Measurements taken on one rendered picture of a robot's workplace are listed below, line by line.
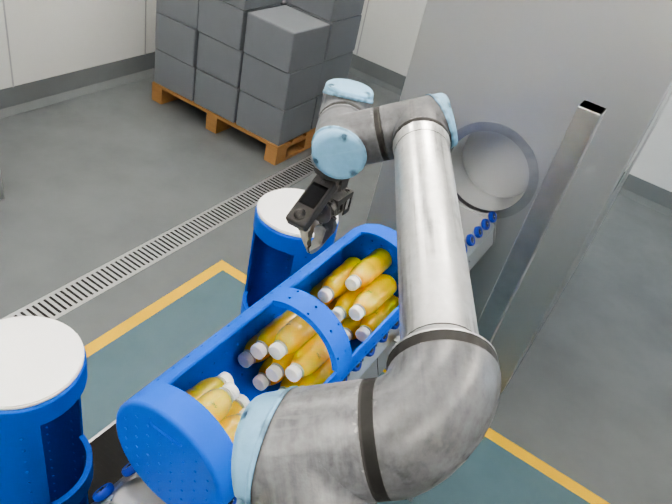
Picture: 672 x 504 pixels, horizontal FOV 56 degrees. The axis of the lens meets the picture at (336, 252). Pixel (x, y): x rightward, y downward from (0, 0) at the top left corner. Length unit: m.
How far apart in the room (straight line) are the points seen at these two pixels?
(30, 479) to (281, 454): 1.18
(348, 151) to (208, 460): 0.61
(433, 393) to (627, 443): 2.84
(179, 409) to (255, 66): 3.30
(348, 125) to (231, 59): 3.43
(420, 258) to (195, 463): 0.68
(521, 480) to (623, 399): 0.88
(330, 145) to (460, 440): 0.56
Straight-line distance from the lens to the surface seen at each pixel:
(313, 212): 1.20
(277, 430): 0.61
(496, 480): 2.92
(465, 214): 2.58
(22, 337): 1.65
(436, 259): 0.73
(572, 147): 1.69
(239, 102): 4.47
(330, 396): 0.61
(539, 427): 3.21
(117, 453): 2.49
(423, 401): 0.59
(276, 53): 4.16
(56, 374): 1.56
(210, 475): 1.24
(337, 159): 1.03
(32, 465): 1.69
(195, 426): 1.22
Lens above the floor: 2.21
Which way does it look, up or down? 37 degrees down
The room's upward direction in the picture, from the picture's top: 14 degrees clockwise
